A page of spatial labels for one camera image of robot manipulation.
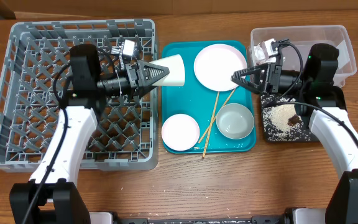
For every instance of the red white wrapper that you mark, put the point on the red white wrapper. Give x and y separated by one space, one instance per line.
259 54

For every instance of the teal plastic tray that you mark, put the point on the teal plastic tray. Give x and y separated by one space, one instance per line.
197 101

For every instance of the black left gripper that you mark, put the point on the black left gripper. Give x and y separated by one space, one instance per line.
135 76

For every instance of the black tray bin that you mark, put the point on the black tray bin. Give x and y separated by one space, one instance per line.
332 97

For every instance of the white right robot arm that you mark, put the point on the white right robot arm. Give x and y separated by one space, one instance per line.
322 108

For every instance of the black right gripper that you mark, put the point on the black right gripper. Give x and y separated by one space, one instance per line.
270 78

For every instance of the spilled rice pile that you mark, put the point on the spilled rice pile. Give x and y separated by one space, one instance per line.
281 120

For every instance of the clear plastic bin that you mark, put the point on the clear plastic bin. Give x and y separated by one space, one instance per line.
303 37

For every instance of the large white plate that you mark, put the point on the large white plate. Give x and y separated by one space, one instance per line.
215 64

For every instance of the grey dish rack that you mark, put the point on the grey dish rack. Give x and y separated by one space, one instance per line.
32 77

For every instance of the small white bowl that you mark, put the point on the small white bowl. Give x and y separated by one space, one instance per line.
180 132

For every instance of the grey bowl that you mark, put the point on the grey bowl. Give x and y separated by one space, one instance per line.
235 121

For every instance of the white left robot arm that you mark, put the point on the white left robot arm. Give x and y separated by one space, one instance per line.
51 194

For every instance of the white cup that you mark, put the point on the white cup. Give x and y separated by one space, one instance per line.
176 76

